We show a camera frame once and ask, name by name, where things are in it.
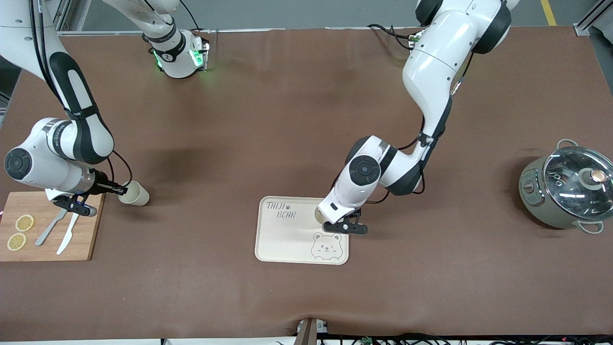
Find brown table cover mat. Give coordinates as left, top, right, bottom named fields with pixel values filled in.
left=0, top=26, right=613, bottom=342

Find blue-grey plastic knife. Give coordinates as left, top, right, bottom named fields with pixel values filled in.
left=35, top=208, right=68, bottom=247

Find glass pot lid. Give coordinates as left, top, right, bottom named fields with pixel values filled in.
left=543, top=146, right=613, bottom=222

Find white bear print tray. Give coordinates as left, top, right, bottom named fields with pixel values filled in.
left=254, top=196, right=350, bottom=265

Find white plastic knife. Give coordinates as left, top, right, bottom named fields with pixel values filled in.
left=57, top=213, right=79, bottom=255

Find bamboo cutting board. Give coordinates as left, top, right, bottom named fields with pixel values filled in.
left=0, top=192, right=106, bottom=262

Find black arm base cable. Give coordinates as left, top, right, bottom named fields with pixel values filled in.
left=180, top=0, right=201, bottom=30
left=368, top=23, right=417, bottom=48

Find black left arm base cable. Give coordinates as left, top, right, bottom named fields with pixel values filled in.
left=368, top=23, right=417, bottom=48

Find black right arm base cable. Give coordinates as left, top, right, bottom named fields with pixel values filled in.
left=180, top=0, right=201, bottom=30

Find aluminium frame profile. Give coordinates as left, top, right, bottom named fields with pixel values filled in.
left=53, top=0, right=91, bottom=34
left=575, top=0, right=613, bottom=36

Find grey-green electric cooking pot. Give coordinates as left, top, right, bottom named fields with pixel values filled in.
left=519, top=139, right=613, bottom=234

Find metal camera stand bracket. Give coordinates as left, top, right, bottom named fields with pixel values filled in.
left=295, top=319, right=331, bottom=345

